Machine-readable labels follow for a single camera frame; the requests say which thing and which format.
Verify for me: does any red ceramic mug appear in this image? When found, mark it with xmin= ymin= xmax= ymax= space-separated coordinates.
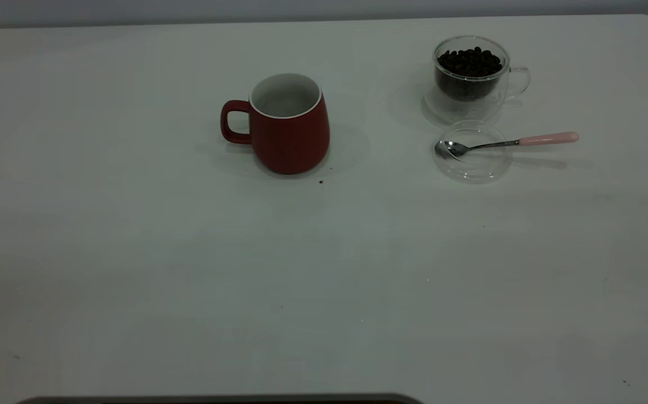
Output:
xmin=220 ymin=72 xmax=330 ymax=175

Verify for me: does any clear glass cup with handle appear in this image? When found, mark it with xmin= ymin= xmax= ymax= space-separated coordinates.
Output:
xmin=424 ymin=35 xmax=531 ymax=125

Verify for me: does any steel spoon with pink handle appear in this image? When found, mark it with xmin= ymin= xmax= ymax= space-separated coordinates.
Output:
xmin=435 ymin=132 xmax=580 ymax=159

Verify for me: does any clear glass saucer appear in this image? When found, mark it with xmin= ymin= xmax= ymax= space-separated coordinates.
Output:
xmin=432 ymin=120 xmax=513 ymax=184

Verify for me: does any dark coffee beans heap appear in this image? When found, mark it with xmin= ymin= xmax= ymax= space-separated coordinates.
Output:
xmin=436 ymin=47 xmax=503 ymax=102

